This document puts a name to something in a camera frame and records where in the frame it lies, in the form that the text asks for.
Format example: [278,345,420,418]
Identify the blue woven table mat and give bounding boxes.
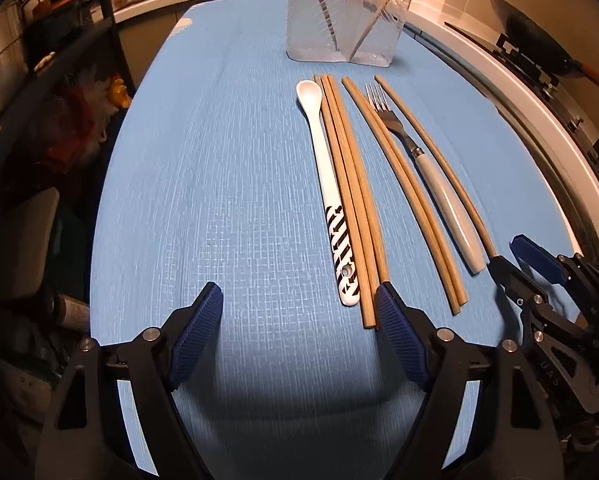
[87,0,585,480]

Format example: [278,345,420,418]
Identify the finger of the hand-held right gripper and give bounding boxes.
[510,234,599,296]
[488,255,551,332]

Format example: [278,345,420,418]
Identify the metal fork with white handle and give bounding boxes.
[364,83,489,275]

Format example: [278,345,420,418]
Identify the clear plastic utensil holder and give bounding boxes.
[286,0,420,67]

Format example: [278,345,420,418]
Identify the black wok with wooden handle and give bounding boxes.
[489,0,599,102]

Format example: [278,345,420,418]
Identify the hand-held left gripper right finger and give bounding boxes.
[374,281,565,480]

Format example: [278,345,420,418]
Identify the grey stool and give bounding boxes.
[0,187,61,307]

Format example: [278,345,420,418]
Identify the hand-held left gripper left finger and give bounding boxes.
[34,281,224,480]

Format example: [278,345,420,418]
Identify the black metal shelf rack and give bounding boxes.
[0,0,136,161]

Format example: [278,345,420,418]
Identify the dark striped utensil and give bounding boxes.
[315,0,338,49]

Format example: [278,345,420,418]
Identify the red plastic bag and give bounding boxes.
[44,74,131,172]

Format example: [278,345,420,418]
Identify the white spoon with striped handle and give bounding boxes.
[296,80,360,307]

